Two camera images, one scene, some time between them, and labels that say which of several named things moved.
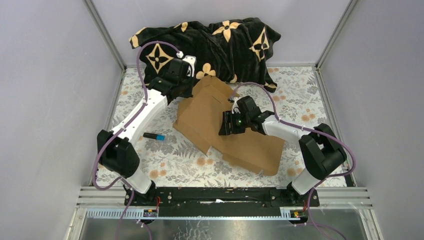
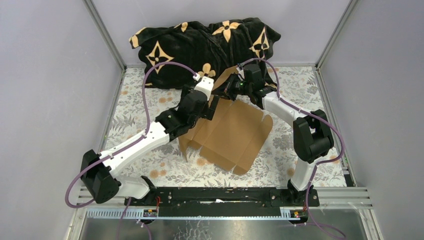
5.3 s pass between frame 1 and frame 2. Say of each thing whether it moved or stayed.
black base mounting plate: stayed
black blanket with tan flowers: stayed
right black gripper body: moved
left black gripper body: moved
